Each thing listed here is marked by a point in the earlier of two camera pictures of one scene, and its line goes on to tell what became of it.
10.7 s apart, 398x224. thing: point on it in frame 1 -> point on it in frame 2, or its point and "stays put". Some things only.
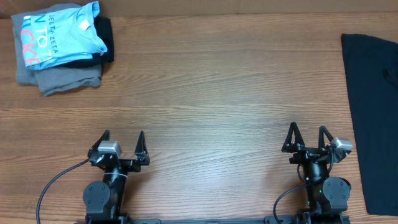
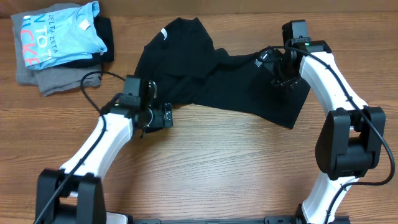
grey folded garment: x=55 y=80 stays put
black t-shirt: x=371 y=65 -> x=183 y=62
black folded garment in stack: x=104 y=28 stays put
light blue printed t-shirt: x=61 y=36 stays put
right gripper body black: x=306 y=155 -> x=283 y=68
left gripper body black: x=130 y=165 -> x=154 y=116
